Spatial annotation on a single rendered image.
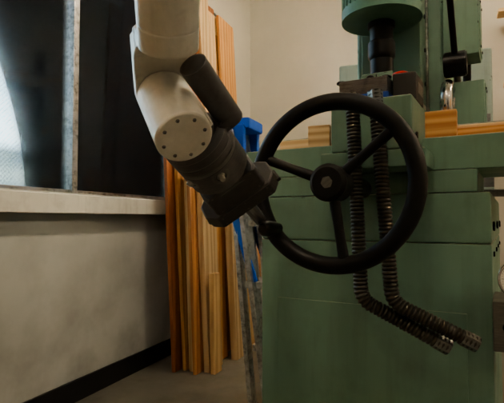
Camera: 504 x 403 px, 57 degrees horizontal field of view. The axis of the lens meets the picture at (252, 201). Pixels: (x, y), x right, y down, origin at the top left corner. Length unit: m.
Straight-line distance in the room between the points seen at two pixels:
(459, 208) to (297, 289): 0.35
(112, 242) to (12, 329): 0.60
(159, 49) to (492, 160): 0.60
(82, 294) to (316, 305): 1.35
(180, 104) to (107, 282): 1.78
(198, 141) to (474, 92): 0.84
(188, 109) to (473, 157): 0.55
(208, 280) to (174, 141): 1.88
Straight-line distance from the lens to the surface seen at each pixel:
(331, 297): 0.95
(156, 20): 0.49
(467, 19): 1.31
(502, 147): 0.89
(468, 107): 1.23
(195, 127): 0.52
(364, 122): 0.84
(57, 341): 2.07
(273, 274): 1.00
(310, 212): 0.95
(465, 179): 0.89
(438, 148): 0.90
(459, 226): 0.89
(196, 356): 2.39
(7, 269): 1.86
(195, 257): 2.33
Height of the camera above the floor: 0.75
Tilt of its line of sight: 2 degrees up
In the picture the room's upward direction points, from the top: straight up
